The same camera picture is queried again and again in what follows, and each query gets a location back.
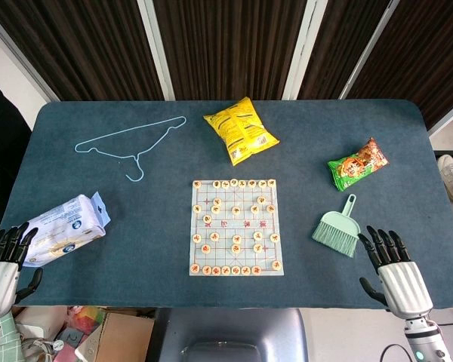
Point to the round wooden xiangqi piece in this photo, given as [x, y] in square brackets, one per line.
[242, 183]
[276, 265]
[261, 199]
[235, 270]
[214, 236]
[196, 237]
[272, 182]
[216, 184]
[256, 269]
[216, 270]
[236, 239]
[236, 210]
[225, 270]
[254, 209]
[251, 183]
[195, 268]
[206, 248]
[197, 208]
[262, 183]
[215, 209]
[197, 184]
[275, 237]
[257, 247]
[257, 236]
[206, 270]
[234, 182]
[207, 218]
[235, 248]
[245, 270]
[218, 201]
[270, 208]
[225, 184]

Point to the black garment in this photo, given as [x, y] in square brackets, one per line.
[4, 151]

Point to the paper xiangqi board sheet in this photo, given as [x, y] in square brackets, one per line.
[236, 226]

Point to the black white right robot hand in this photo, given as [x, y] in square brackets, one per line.
[404, 286]

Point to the white sneaker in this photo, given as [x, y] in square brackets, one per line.
[451, 175]

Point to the white blue tissue pack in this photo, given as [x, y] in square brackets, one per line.
[64, 234]

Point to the green orange snack packet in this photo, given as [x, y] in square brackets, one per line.
[356, 166]

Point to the blue felt table cover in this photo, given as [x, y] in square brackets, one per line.
[166, 226]

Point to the colourful plastic bag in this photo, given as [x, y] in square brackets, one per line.
[85, 320]

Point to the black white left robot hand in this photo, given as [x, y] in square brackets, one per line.
[0, 279]

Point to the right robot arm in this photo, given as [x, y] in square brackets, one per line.
[424, 339]

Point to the white partition post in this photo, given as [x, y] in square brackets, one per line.
[19, 64]
[306, 49]
[156, 49]
[366, 53]

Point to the green checked cloth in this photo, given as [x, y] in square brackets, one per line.
[9, 339]

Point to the yellow snack bag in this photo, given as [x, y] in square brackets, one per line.
[241, 130]

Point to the white box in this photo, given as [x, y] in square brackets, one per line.
[37, 322]

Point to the mint green hand brush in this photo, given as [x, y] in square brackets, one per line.
[338, 232]

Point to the brown cardboard box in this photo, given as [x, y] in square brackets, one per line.
[124, 339]

